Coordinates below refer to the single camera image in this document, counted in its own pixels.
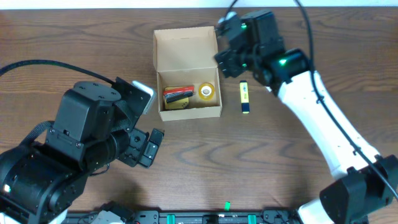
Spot yellow blue highlighter pen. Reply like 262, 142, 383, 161
239, 80, 250, 114

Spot yellow adhesive tape roll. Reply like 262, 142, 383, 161
198, 83, 215, 101

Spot cardboard box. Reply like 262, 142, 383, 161
153, 26, 222, 121

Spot red black stapler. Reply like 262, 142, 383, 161
163, 86, 195, 103

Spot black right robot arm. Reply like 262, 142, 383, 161
215, 10, 397, 223

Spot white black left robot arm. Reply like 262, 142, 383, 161
1, 79, 164, 223

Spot yellow sticky note pad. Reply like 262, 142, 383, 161
164, 86, 189, 110

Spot small green clip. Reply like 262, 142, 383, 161
224, 201, 231, 211

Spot black mounting rail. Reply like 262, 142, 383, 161
62, 210, 368, 224

